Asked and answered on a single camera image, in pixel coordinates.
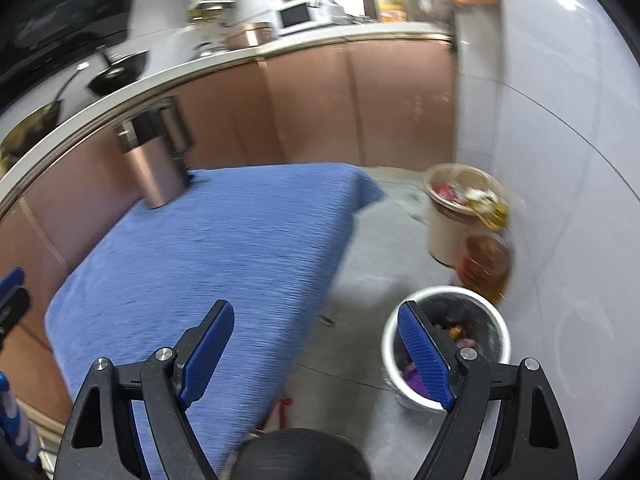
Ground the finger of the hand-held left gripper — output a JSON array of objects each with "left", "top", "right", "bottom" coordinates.
[{"left": 0, "top": 267, "right": 32, "bottom": 336}]

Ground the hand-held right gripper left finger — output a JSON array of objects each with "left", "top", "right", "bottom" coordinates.
[{"left": 52, "top": 299, "right": 236, "bottom": 480}]

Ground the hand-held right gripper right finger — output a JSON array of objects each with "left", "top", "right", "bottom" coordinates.
[{"left": 396, "top": 300, "right": 581, "bottom": 480}]

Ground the purple round lid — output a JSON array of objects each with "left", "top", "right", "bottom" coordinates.
[{"left": 404, "top": 364, "right": 431, "bottom": 397}]

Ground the white bin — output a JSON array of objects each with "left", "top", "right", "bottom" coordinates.
[{"left": 381, "top": 285, "right": 512, "bottom": 413}]

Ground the amber oil bottle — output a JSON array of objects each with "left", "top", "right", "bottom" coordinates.
[{"left": 454, "top": 232, "right": 516, "bottom": 307}]

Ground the blue towel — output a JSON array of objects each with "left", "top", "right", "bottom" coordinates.
[{"left": 44, "top": 162, "right": 386, "bottom": 480}]

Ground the beige bin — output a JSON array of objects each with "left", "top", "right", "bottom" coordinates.
[{"left": 422, "top": 162, "right": 511, "bottom": 267}]

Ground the dark round object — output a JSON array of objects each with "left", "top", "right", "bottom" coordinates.
[{"left": 232, "top": 429, "right": 372, "bottom": 480}]

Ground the brass wok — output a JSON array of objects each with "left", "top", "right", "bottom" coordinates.
[{"left": 0, "top": 62, "right": 91, "bottom": 162}]

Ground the brown and black electric kettle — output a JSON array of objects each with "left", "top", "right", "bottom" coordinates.
[{"left": 114, "top": 96, "right": 195, "bottom": 210}]

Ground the black frying pan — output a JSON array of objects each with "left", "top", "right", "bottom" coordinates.
[{"left": 87, "top": 45, "right": 151, "bottom": 96}]

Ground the black range hood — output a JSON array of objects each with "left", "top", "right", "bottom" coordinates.
[{"left": 0, "top": 0, "right": 147, "bottom": 92}]

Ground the brown rice cooker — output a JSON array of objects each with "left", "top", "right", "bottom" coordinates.
[{"left": 226, "top": 22, "right": 274, "bottom": 51}]

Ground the yellow packet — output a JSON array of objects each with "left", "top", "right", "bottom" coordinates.
[{"left": 377, "top": 0, "right": 409, "bottom": 24}]

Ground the white microwave oven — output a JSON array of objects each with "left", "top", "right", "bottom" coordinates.
[{"left": 276, "top": 1, "right": 322, "bottom": 36}]

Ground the red metal frame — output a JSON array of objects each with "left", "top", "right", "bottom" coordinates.
[{"left": 252, "top": 395, "right": 294, "bottom": 433}]

